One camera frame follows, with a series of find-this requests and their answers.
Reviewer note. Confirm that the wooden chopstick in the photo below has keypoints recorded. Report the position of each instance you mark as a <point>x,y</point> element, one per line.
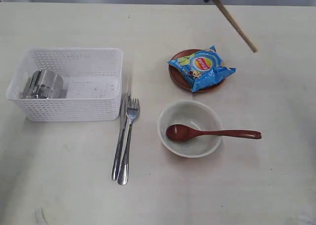
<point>235,25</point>

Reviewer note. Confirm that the blue chips bag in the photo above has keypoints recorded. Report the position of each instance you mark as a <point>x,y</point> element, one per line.
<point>202,69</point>

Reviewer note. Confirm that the brown round wooden plate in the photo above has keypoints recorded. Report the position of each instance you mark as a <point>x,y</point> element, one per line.
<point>197,84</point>

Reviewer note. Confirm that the grey-green ceramic bowl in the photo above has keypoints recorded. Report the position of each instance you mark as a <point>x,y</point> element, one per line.
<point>197,116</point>

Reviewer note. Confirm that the silver fork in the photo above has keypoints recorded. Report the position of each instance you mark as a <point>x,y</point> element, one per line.
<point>133,111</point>

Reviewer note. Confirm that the brown wooden spoon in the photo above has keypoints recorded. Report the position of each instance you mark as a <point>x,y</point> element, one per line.
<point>179,132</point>

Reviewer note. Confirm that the silver table knife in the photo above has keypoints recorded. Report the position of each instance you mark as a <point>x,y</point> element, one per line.
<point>122,117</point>

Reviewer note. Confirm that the white perforated plastic basket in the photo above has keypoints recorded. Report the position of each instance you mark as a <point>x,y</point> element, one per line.
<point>91,90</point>

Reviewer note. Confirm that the silver metal spoon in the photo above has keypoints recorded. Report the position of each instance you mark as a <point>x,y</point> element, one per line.
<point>43,84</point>

